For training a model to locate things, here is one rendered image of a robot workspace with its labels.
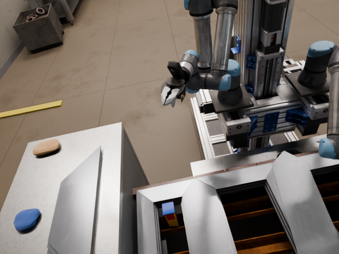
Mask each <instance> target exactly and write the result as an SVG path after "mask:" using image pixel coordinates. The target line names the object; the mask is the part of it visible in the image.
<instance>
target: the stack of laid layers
mask: <svg viewBox="0 0 339 254"><path fill-rule="evenodd" d="M310 171H311V173H312V175H313V177H314V176H319V175H324V174H329V173H334V172H339V164H337V165H332V166H327V167H322V168H317V169H312V170H310ZM260 187H264V189H265V191H266V193H267V195H268V197H269V199H270V202H271V204H272V206H273V208H274V210H275V212H276V215H277V217H278V219H279V221H280V223H281V225H282V227H283V230H284V232H285V234H286V236H287V238H288V240H289V242H290V245H291V247H292V249H293V251H294V253H295V254H298V253H297V250H296V246H295V243H294V240H293V236H292V233H291V230H290V226H289V223H288V220H287V216H286V213H285V210H284V206H283V203H282V200H281V197H280V194H279V190H278V187H277V183H276V180H275V177H274V173H273V170H272V169H271V171H270V172H269V174H268V176H267V178H266V179H264V180H259V181H254V182H249V183H245V184H240V185H234V186H230V187H225V188H220V189H216V192H217V195H218V199H219V202H220V205H221V209H222V212H223V215H224V219H225V222H226V225H227V228H228V232H229V235H230V238H231V242H232V245H233V248H234V252H235V254H237V250H236V247H235V244H234V240H233V237H232V234H231V231H230V227H229V224H228V221H227V217H226V215H225V212H224V208H223V205H222V202H221V198H220V196H223V195H227V194H232V193H237V192H242V191H247V190H250V189H255V188H260ZM169 202H174V205H178V204H181V206H182V212H183V218H184V223H185V230H186V236H187V241H188V247H189V253H190V254H192V249H191V243H190V238H189V232H188V226H187V221H186V215H185V210H184V204H183V198H182V196H181V197H178V198H173V199H168V200H163V201H158V202H153V206H154V218H155V231H156V243H157V254H162V246H161V236H160V225H159V214H158V209H159V208H162V204H164V203H169Z"/></svg>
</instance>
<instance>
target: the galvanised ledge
mask: <svg viewBox="0 0 339 254"><path fill-rule="evenodd" d="M322 138H326V134H325V135H320V136H315V137H311V138H306V139H301V140H297V141H292V142H287V143H282V144H278V145H273V146H268V147H263V148H259V149H254V150H249V151H245V152H240V153H235V154H230V155H225V156H220V157H216V158H211V159H206V160H201V161H197V162H192V163H190V164H191V168H192V173H193V176H195V175H200V174H205V173H209V172H214V171H219V170H225V169H229V168H233V167H238V166H243V165H248V164H252V163H257V162H262V161H267V160H272V159H276V157H277V155H278V154H280V153H282V152H283V151H288V150H294V149H296V150H299V151H300V152H303V153H306V152H310V151H315V150H318V147H319V143H318V142H317V141H320V140H321V139H322Z"/></svg>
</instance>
